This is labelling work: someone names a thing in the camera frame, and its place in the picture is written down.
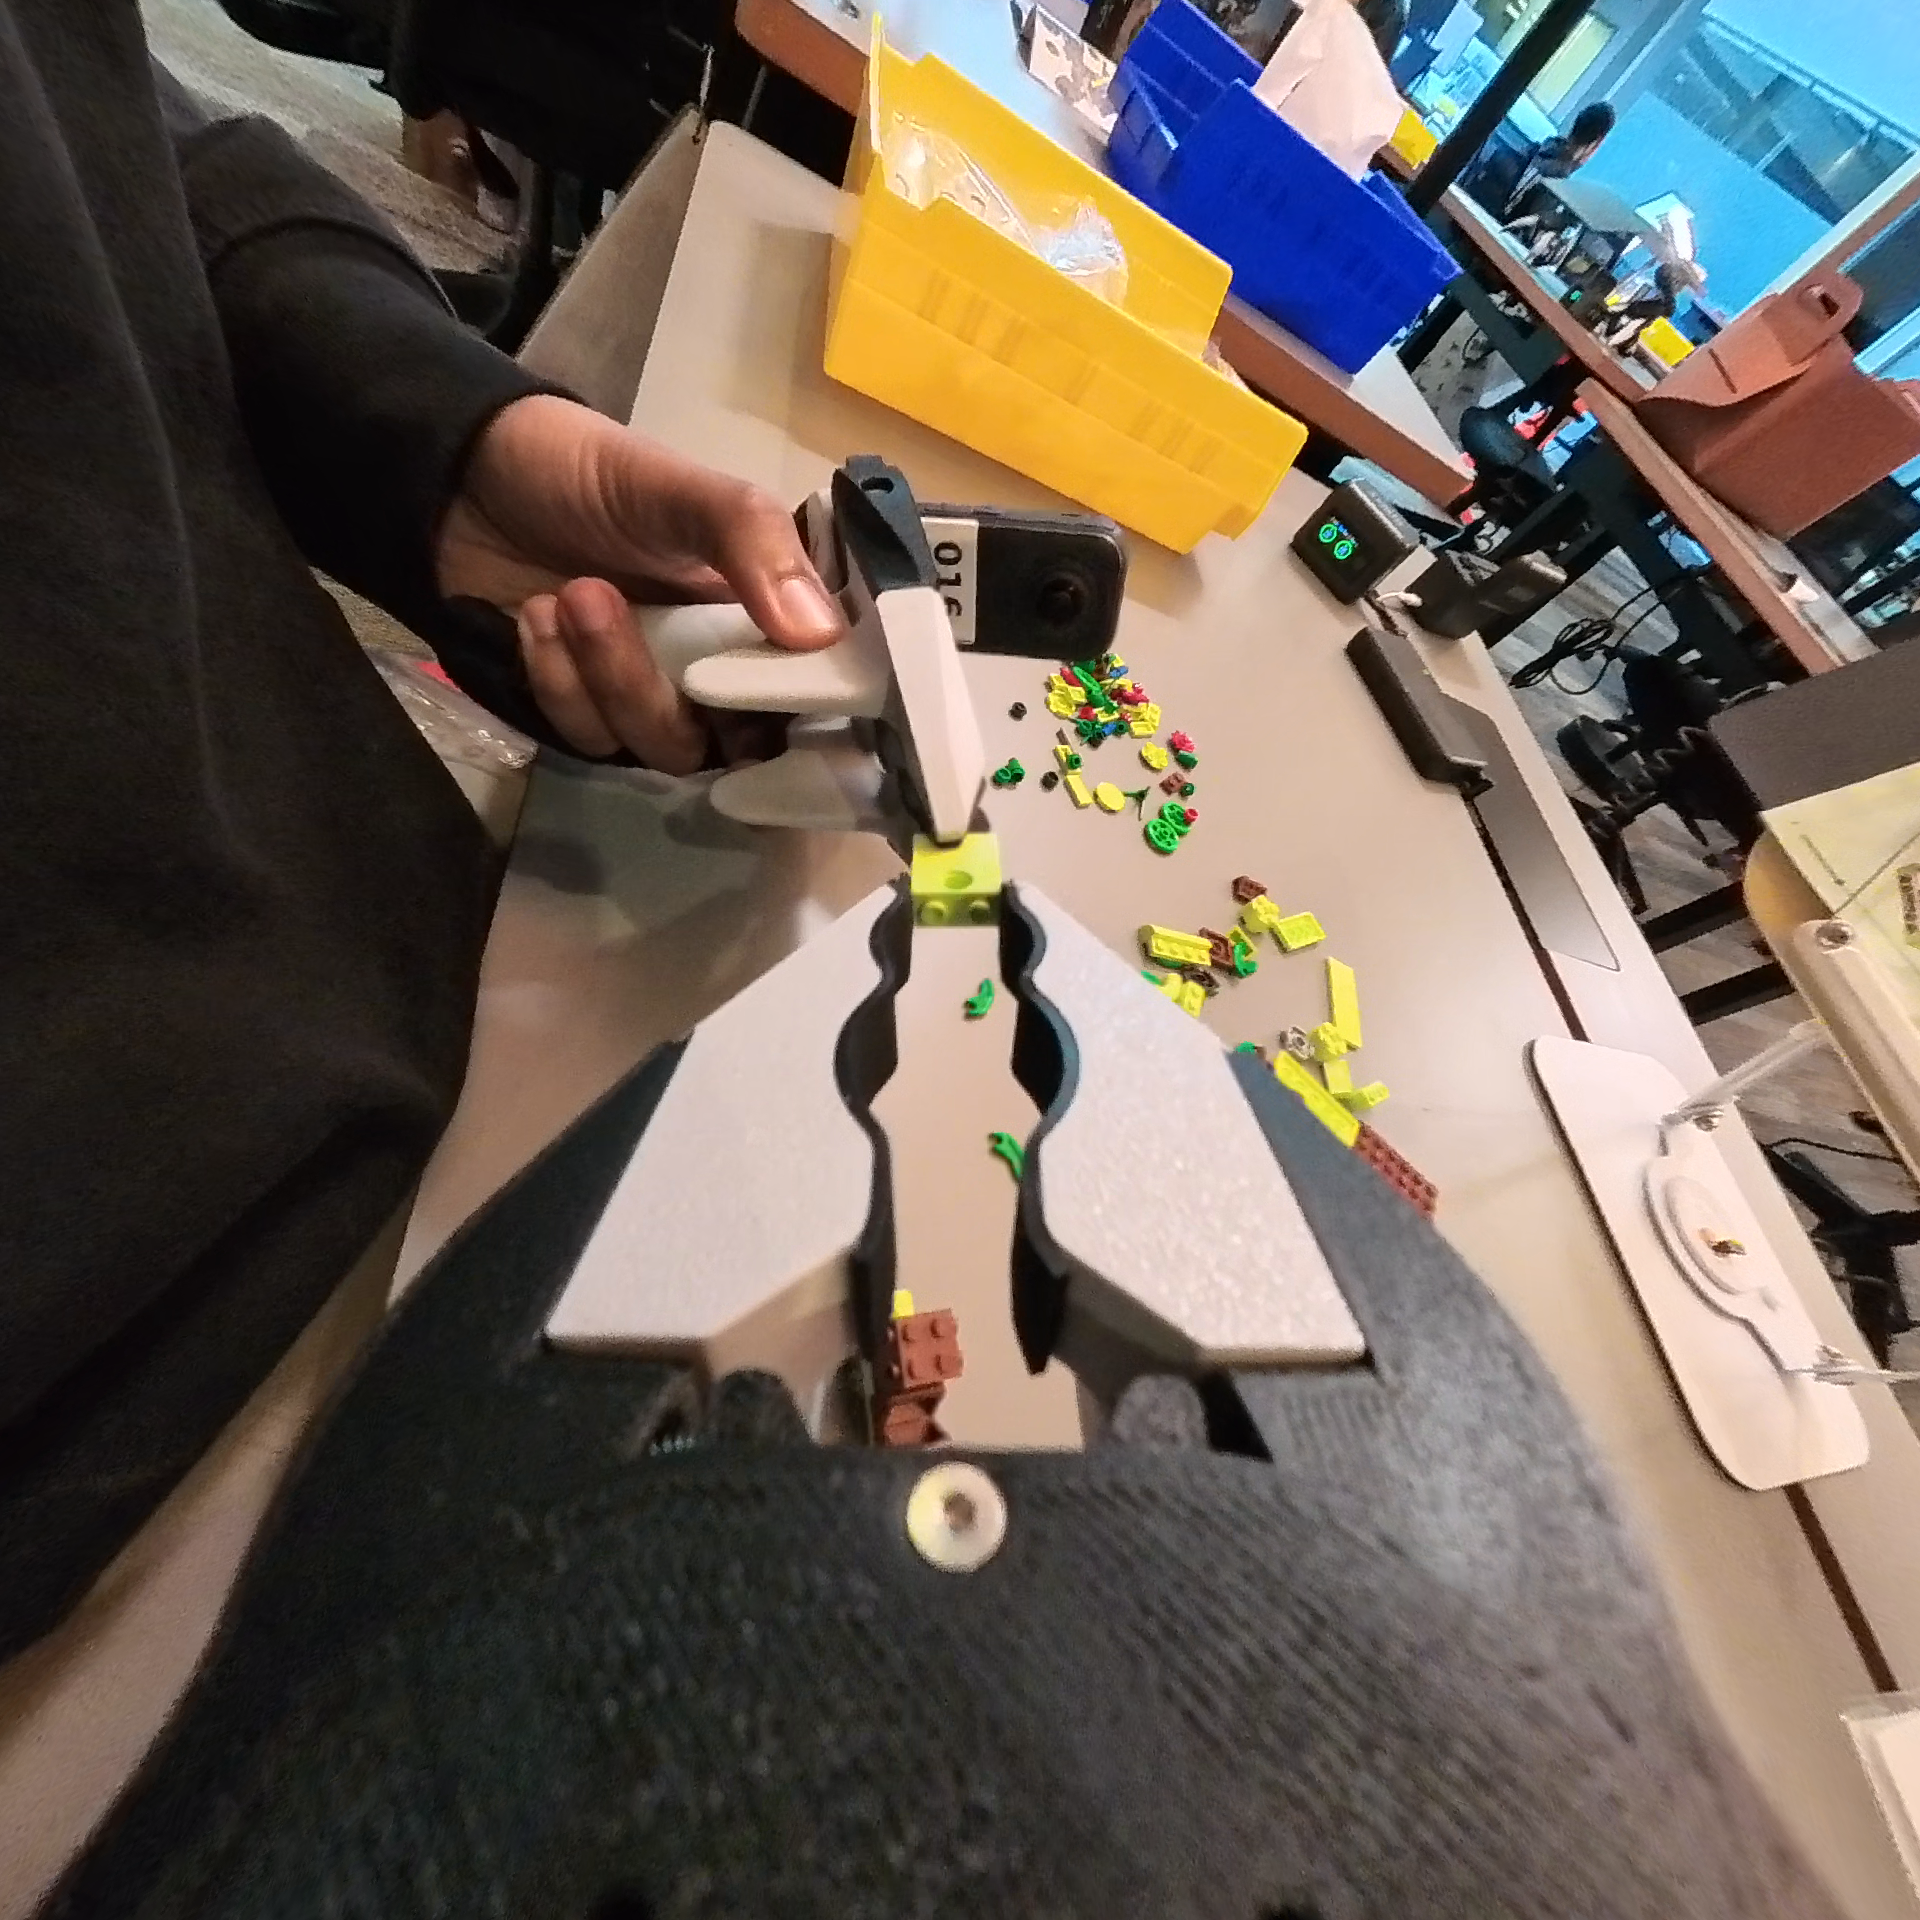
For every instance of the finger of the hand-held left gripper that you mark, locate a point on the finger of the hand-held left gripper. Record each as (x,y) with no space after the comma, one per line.
(788,791)
(932,706)

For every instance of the blue plastic bin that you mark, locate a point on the blue plastic bin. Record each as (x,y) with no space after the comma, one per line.
(1185,45)
(1305,240)

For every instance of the pile of assorted toy bricks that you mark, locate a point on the pile of assorted toy bricks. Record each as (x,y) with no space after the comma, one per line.
(1302,932)

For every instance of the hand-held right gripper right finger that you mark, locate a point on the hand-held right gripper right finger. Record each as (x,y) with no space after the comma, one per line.
(1185,1200)

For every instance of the brown and lime brick assembly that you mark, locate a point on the brown and lime brick assembly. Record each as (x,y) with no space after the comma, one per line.
(921,1349)

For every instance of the large brown studded plate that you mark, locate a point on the large brown studded plate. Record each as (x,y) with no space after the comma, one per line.
(1396,1163)

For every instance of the small black device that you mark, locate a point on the small black device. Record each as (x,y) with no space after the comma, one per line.
(1478,598)

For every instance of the brown leather bag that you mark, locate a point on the brown leather bag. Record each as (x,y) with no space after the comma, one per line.
(1787,422)

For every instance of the black device with green display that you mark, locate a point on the black device with green display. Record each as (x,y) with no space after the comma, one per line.
(1349,542)

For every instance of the open instruction booklet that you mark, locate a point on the open instruction booklet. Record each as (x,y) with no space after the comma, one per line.
(1861,840)

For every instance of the wooden background table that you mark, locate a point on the wooden background table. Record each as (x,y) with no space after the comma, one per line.
(1349,406)
(1710,503)

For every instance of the small lime toy brick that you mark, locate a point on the small lime toy brick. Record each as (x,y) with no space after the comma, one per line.
(957,901)

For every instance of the pile of tiny colourful pieces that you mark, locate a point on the pile of tiny colourful pieces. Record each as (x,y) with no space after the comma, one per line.
(1110,694)

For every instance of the yellow plastic bin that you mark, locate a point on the yellow plastic bin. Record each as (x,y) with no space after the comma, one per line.
(1037,375)

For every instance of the black office chair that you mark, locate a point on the black office chair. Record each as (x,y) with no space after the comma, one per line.
(1652,780)

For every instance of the white labelled box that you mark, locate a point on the white labelled box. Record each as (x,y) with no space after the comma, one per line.
(1886,1786)

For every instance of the scattered green leaf pieces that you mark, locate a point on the scattered green leaf pieces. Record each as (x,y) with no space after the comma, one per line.
(980,1002)

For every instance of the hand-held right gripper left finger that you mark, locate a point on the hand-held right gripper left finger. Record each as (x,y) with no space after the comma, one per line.
(721,1200)

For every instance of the white crumpled paper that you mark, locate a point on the white crumpled paper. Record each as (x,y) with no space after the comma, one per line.
(1335,91)

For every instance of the clear plastic bags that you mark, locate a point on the clear plastic bags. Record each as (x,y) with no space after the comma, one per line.
(1020,212)

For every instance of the dark grey partition panel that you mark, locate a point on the dark grey partition panel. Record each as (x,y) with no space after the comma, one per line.
(1800,734)

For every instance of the white book stand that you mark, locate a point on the white book stand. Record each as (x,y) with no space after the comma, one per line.
(1652,1142)

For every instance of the black flat box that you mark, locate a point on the black flat box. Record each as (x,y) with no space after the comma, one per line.
(1419,703)

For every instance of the person's left hand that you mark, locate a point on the person's left hand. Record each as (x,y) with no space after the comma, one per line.
(599,510)

